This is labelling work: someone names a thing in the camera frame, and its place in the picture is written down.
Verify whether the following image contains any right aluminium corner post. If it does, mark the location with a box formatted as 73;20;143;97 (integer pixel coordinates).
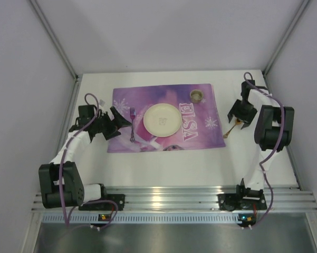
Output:
262;0;312;78

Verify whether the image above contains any aluminium corner post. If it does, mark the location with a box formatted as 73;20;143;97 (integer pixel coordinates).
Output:
262;0;312;78
28;0;80;77

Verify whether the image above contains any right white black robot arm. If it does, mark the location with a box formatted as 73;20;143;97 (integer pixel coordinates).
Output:
226;79;295;204

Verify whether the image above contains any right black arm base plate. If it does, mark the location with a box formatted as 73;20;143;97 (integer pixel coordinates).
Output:
217;193;267;211

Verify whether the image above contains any small glass cup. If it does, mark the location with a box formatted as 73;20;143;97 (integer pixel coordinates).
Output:
190;89;204;103

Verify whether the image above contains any purple Elsa cloth placemat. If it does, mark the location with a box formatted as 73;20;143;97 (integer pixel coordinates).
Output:
108;83;225;153

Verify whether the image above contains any iridescent metal fork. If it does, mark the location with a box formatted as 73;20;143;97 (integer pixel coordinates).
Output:
130;107;136;143

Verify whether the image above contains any gold metal spoon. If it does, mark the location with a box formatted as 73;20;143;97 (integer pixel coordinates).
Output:
223;119;242;139

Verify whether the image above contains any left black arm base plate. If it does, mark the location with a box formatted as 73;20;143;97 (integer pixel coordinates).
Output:
79;194;125;211

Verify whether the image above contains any cream round plate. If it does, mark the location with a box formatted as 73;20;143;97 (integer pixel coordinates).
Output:
143;103;182;138

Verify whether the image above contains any aluminium mounting rail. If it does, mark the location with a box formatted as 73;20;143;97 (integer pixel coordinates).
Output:
31;185;317;211

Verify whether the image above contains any white slotted cable duct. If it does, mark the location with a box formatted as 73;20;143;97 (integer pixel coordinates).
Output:
42;212;257;224

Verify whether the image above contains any left aluminium corner post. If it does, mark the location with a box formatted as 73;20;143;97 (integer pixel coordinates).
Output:
28;0;80;77

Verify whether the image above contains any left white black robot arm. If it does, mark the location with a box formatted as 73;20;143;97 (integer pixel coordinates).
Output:
39;105;132;209

